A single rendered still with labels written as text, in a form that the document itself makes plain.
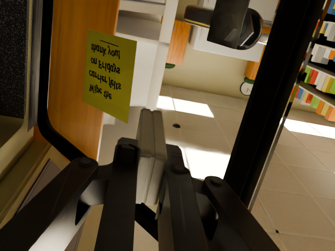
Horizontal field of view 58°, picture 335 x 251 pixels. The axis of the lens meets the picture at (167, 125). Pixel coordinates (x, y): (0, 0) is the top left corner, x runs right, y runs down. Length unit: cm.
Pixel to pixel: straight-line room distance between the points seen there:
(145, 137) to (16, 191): 22
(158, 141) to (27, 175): 25
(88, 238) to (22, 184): 11
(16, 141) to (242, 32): 30
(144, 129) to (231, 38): 7
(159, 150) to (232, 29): 8
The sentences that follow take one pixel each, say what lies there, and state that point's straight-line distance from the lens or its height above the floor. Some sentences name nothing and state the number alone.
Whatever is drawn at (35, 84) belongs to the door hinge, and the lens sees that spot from 43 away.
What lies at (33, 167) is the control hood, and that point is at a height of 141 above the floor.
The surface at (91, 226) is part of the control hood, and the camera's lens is 44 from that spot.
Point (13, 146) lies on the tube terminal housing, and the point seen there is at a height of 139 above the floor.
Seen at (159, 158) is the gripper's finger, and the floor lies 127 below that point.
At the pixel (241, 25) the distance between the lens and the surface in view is 18.
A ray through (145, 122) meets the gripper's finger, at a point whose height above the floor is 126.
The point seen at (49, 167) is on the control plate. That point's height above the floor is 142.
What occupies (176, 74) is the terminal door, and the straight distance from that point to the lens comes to 23.
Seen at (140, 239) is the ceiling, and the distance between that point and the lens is 213.
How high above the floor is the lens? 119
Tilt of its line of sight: 22 degrees up
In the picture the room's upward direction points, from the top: 167 degrees counter-clockwise
